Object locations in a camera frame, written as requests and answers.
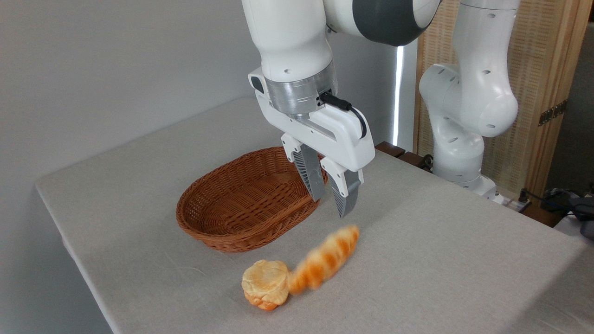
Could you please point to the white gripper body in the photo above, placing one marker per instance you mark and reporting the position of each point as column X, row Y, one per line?
column 338, row 139

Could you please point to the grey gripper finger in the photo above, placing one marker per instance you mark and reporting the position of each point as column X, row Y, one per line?
column 345, row 195
column 311, row 174

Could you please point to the orange croissant bread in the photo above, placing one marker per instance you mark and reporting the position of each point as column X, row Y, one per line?
column 325, row 260

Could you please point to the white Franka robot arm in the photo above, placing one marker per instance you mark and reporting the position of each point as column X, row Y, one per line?
column 287, row 37

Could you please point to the round pale bread bun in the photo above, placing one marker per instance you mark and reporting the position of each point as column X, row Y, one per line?
column 264, row 283

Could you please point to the dark brown wooden block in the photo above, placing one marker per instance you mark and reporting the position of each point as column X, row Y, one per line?
column 390, row 149
column 413, row 159
column 543, row 216

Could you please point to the brown wicker basket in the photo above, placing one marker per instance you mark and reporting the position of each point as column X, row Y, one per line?
column 232, row 222

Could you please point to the black power plug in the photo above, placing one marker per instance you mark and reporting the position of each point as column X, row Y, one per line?
column 523, row 195

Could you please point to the dark metal screen hinge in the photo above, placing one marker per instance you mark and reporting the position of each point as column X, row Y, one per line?
column 552, row 112

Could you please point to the wooden rattan folding screen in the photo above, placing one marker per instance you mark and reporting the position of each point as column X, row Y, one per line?
column 547, row 55

